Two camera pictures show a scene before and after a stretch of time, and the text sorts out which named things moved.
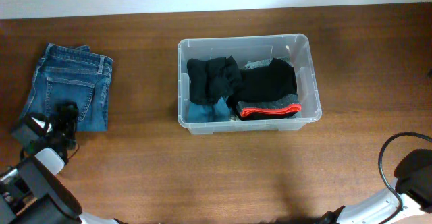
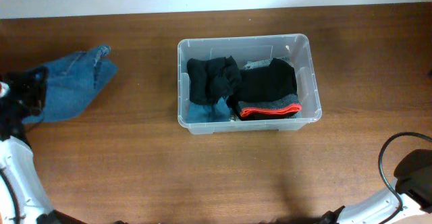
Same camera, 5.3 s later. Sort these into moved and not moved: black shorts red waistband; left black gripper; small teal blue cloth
Moved: left black gripper
Not moved: small teal blue cloth; black shorts red waistband
